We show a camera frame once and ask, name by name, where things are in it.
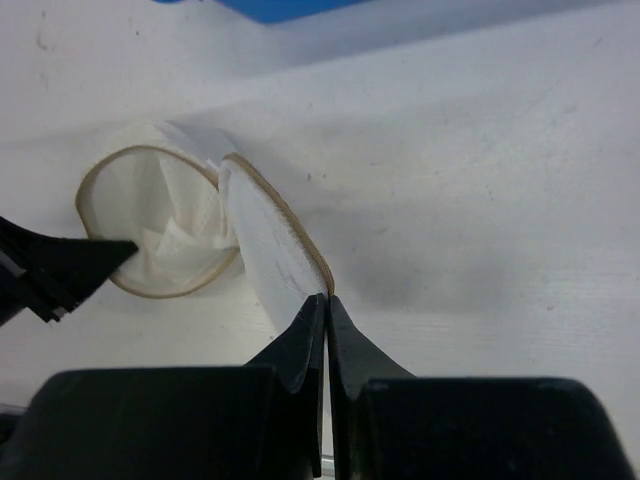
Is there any white mesh laundry bag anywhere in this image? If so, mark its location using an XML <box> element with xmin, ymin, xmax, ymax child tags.
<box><xmin>75</xmin><ymin>122</ymin><xmax>335</xmax><ymax>330</ymax></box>

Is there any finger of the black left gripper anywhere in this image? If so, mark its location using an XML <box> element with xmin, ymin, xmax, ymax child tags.
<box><xmin>1</xmin><ymin>218</ymin><xmax>138</xmax><ymax>324</ymax></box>

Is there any blue plastic bin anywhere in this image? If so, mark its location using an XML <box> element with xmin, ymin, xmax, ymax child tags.
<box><xmin>148</xmin><ymin>1</ymin><xmax>379</xmax><ymax>27</ymax></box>

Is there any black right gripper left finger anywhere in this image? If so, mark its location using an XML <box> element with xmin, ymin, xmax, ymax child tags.
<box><xmin>242</xmin><ymin>294</ymin><xmax>325</xmax><ymax>475</ymax></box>

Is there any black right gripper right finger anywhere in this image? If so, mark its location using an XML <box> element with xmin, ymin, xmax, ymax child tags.
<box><xmin>327</xmin><ymin>296</ymin><xmax>420</xmax><ymax>479</ymax></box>

